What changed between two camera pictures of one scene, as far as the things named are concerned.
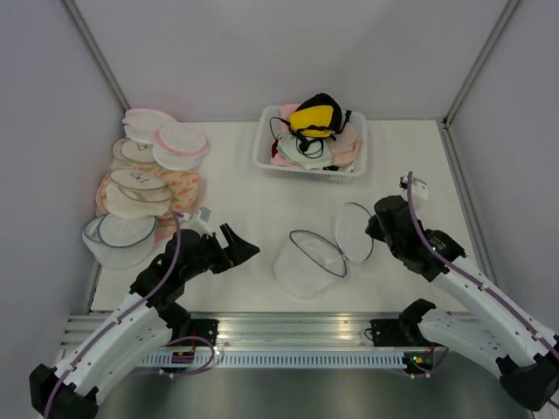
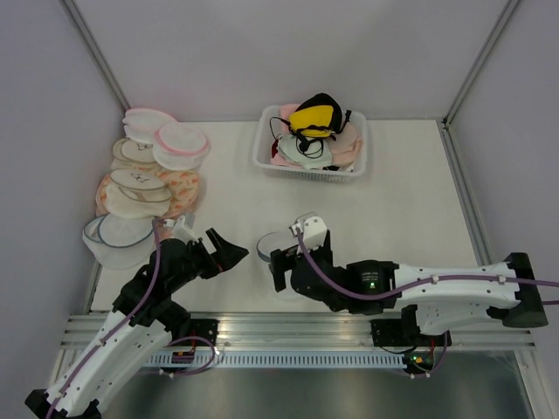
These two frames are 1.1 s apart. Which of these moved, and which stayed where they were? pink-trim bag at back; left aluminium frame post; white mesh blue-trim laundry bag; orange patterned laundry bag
Moved: white mesh blue-trim laundry bag
Stayed: pink-trim bag at back; orange patterned laundry bag; left aluminium frame post
